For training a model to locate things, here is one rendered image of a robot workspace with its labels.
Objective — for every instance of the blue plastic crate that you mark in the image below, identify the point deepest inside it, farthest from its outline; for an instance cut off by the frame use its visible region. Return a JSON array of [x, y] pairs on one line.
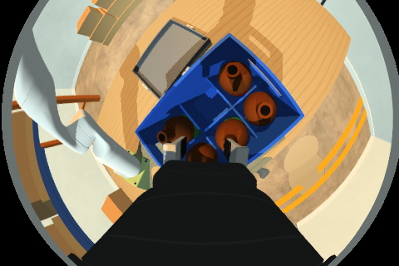
[[196, 95]]

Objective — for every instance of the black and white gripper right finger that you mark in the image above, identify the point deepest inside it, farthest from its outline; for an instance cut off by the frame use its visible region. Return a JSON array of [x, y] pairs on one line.
[[235, 153]]

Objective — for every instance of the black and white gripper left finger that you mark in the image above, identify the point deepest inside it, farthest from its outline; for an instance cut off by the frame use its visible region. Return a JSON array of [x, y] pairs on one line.
[[175, 150]]

